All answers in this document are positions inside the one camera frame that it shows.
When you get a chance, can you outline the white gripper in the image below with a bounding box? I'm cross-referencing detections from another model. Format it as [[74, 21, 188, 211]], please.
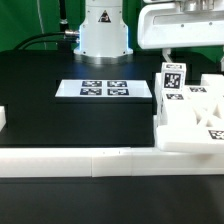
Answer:
[[137, 1, 224, 63]]

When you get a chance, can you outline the white tagged cube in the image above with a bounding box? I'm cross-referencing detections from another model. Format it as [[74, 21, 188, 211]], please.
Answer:
[[161, 62, 187, 91]]

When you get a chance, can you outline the white chair back frame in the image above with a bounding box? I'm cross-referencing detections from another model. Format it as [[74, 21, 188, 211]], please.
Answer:
[[154, 73, 224, 154]]

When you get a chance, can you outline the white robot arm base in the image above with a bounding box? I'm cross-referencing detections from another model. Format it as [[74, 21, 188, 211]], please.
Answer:
[[74, 0, 133, 65]]

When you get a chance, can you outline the white tag plate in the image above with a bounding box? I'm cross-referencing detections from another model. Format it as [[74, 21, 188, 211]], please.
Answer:
[[55, 79, 152, 99]]

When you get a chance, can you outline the white U-shaped fence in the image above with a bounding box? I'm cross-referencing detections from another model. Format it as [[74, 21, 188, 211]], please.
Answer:
[[0, 105, 224, 179]]

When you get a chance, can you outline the black cable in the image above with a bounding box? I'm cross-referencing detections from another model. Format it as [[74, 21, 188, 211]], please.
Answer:
[[13, 29, 80, 51]]

